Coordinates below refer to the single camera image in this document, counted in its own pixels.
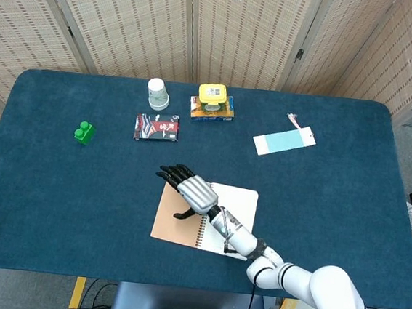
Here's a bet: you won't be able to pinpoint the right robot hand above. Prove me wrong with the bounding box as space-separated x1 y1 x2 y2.
151 161 224 224

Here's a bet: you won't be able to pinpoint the spiral notebook brown cover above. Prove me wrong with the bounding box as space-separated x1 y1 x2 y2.
148 177 260 262

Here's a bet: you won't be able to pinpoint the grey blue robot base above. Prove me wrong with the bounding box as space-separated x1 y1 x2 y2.
110 280 280 309

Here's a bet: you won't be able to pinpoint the black red printed box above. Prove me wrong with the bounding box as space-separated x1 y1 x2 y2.
132 111 181 145

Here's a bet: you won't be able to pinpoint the blue orange printed box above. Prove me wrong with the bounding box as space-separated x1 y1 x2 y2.
188 92 237 126

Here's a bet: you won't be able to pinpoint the green container yellow lid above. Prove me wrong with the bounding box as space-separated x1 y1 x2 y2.
196 82 230 114

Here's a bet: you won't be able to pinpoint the blue white tasselled bookmark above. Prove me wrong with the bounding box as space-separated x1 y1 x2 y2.
251 109 320 161

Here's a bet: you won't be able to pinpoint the dark blue table cloth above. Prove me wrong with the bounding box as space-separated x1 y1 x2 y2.
0 65 412 309

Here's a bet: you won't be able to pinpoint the white plastic cup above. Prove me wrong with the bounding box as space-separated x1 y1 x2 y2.
145 77 172 112

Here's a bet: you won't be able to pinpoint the green toy building block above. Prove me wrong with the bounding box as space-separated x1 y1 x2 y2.
73 120 97 147

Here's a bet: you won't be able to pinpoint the woven wooden folding screen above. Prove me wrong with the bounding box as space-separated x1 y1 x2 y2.
0 0 412 226

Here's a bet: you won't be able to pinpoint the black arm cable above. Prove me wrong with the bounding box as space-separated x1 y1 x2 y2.
244 266 260 309

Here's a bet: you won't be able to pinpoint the black floor cables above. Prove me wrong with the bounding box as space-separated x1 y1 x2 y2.
55 275 118 309

